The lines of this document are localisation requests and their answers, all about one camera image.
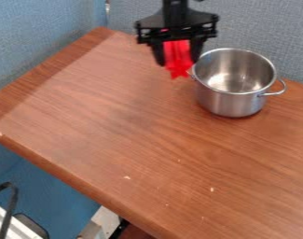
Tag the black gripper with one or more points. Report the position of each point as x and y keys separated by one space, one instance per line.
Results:
x=194 y=26

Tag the red star-shaped bar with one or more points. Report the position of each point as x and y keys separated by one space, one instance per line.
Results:
x=176 y=58

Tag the metal pot with handles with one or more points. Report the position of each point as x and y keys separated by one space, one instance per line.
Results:
x=235 y=79

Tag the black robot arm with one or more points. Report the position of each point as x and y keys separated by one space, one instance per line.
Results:
x=172 y=7

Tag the white box under table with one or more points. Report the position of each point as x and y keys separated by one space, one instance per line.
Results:
x=102 y=225

